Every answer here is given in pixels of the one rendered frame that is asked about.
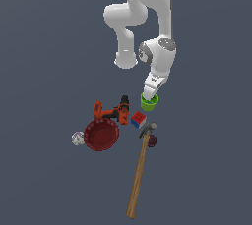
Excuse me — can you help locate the wooden handle hammer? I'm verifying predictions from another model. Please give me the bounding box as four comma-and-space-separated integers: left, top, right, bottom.
126, 121, 158, 220

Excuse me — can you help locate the dark red plum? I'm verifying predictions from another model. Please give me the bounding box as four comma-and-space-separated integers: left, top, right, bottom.
147, 135, 158, 148

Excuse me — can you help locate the Rubik's cube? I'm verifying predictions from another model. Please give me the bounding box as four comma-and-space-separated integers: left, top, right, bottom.
130, 110, 148, 131

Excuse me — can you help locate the orange power drill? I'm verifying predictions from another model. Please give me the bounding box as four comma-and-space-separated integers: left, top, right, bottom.
93, 94, 131, 126

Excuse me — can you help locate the green cup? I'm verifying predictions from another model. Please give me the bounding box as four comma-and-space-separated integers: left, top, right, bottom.
140, 92, 159, 112

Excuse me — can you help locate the white purple small ball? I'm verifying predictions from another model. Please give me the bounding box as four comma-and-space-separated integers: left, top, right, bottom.
71, 131, 86, 146

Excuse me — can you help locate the red bowl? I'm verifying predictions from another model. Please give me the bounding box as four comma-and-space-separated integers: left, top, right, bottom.
83, 117, 120, 152

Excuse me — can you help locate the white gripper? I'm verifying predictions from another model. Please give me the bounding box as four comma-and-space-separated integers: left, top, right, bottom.
142, 71, 169, 101

